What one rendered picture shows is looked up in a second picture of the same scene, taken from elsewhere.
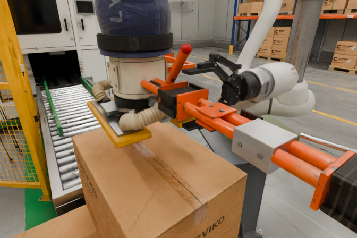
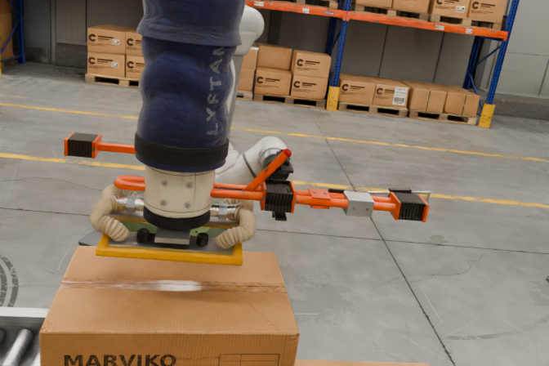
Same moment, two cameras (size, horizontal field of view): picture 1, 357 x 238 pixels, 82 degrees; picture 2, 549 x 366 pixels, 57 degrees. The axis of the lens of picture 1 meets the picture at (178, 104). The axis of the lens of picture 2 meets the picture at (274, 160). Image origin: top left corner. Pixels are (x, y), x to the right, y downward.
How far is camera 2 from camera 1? 1.13 m
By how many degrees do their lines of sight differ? 59
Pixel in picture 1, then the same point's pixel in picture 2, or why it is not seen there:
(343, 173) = (402, 200)
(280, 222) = not seen: hidden behind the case
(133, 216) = (265, 323)
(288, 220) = not seen: hidden behind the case
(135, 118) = (251, 227)
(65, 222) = not seen: outside the picture
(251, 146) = (361, 206)
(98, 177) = (185, 329)
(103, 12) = (198, 126)
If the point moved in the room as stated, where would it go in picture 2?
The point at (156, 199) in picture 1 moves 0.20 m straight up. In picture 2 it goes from (257, 305) to (266, 237)
